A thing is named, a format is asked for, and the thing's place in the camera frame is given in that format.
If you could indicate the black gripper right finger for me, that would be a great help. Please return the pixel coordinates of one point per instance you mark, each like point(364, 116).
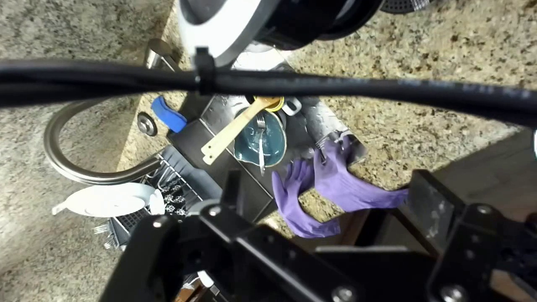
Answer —
point(491, 252)

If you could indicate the dish rack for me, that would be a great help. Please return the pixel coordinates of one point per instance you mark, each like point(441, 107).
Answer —
point(172, 178)

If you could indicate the dark kitchen sink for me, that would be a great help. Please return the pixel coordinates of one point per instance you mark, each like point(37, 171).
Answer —
point(193, 143)

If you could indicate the metal utensil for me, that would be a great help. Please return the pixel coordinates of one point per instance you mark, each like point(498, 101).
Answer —
point(260, 143)

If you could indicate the purple rubber glove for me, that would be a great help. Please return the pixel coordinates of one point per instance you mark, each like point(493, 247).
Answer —
point(298, 201)
point(345, 178)

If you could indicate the round metal sink cap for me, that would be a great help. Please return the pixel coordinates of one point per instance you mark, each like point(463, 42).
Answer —
point(146, 123)

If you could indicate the blue sponge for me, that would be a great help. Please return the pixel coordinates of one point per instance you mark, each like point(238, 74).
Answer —
point(167, 114)

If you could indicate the stainless steel faucet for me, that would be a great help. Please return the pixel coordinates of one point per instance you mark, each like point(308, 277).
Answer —
point(60, 156)

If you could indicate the white plate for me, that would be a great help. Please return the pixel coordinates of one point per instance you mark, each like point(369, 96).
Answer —
point(105, 200)

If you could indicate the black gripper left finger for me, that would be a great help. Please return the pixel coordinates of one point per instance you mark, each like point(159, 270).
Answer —
point(235, 257)

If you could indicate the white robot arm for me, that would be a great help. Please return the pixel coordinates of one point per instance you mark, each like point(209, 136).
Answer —
point(223, 22)

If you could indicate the wooden spatula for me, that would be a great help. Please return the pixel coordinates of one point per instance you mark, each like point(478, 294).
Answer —
point(228, 136)

